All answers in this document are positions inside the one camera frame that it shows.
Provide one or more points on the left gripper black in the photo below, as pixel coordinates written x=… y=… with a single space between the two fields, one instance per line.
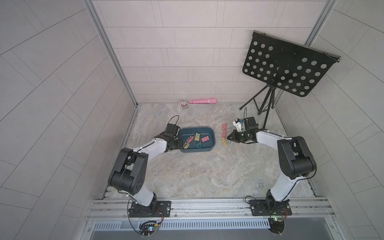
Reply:
x=179 y=143

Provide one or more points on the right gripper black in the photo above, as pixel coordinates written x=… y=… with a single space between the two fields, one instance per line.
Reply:
x=235 y=137

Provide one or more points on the teal plastic storage box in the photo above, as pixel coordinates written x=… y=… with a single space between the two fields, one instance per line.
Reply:
x=207 y=146

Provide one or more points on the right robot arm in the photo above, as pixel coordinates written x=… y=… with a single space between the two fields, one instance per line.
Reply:
x=295 y=160

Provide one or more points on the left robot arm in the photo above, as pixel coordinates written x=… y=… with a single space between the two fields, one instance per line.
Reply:
x=129 y=171

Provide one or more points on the small card box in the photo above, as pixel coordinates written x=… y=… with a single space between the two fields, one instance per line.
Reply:
x=183 y=103

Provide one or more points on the pink microphone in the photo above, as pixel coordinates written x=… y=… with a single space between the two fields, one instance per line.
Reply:
x=204 y=101

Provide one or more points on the black music stand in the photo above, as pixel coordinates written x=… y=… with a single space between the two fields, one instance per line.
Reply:
x=284 y=65

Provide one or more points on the right controller board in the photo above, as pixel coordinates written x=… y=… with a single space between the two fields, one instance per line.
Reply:
x=277 y=226

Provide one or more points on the controller board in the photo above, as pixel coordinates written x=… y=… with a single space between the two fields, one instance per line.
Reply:
x=277 y=226
x=148 y=228

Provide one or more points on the left controller board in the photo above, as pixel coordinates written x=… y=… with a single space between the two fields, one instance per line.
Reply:
x=148 y=228

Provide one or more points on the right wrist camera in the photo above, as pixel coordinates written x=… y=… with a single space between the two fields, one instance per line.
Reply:
x=247 y=124

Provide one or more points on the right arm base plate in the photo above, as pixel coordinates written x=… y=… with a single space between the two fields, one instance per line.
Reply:
x=270 y=208

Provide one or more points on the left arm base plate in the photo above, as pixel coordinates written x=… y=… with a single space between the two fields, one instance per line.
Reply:
x=161 y=208

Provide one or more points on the aluminium rail frame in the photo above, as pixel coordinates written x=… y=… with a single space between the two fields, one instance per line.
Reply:
x=211 y=208

